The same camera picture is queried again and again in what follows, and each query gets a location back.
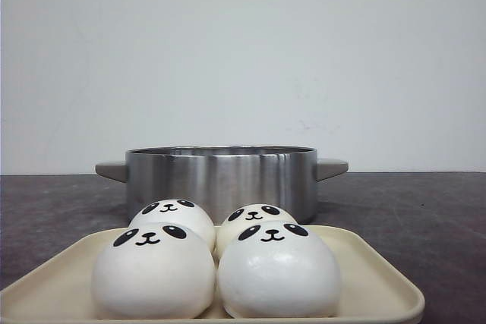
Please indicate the stainless steel pot grey handles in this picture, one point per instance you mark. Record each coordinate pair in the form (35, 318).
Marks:
(221, 179)

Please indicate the panda bun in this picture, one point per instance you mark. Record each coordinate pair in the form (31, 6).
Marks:
(181, 212)
(154, 271)
(245, 217)
(279, 269)

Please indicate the cream rectangular plastic tray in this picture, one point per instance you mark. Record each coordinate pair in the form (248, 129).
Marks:
(373, 291)

